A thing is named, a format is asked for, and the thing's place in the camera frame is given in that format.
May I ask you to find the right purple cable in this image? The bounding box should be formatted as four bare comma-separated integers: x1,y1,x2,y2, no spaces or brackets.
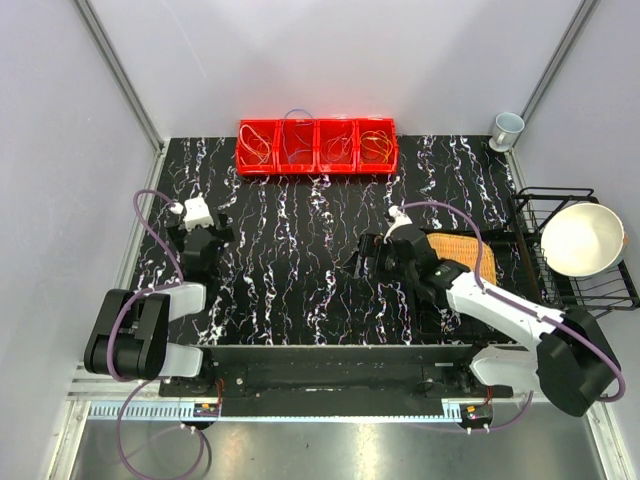
394,200,627,434

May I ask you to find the woven bamboo basket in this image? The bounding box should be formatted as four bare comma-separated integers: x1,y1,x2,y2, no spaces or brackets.
426,233,497,285

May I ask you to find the yellow wire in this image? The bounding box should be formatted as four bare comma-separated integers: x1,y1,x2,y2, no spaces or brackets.
360,128,396,164

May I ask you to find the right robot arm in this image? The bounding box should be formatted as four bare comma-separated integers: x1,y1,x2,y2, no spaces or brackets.
342,225,626,417

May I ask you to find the black wire dish rack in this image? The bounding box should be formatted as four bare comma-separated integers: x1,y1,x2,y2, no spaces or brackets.
508,187,639,317

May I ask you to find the white wire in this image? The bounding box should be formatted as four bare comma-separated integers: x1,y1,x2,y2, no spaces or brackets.
237,124,274,165

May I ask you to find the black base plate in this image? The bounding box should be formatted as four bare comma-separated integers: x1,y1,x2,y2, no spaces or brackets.
159,345,513,423

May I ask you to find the purple cable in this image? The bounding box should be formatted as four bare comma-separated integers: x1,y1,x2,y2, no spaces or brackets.
107,189,211,476
394,200,627,434

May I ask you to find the blue wire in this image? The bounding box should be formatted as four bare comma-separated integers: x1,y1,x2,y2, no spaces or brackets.
277,107,316,164

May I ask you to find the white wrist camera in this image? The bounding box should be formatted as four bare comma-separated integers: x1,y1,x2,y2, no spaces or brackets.
183,196,214,231
384,205,413,242

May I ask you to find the white mug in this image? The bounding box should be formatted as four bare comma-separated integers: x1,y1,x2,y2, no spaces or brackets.
489,112,525,153

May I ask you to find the white bowl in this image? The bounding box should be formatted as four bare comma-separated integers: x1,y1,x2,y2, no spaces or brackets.
540,202,628,278

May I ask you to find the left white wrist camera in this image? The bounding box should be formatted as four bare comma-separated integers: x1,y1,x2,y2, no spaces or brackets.
183,196,214,231

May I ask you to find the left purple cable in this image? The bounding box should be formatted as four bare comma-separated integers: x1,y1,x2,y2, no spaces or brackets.
107,189,211,476

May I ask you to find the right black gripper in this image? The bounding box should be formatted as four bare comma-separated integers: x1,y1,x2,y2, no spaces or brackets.
341,233,417,283

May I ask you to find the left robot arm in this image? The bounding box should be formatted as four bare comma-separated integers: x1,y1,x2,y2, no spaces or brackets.
83,213,235,396

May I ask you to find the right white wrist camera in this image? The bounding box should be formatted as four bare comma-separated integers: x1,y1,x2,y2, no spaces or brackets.
384,205,413,242

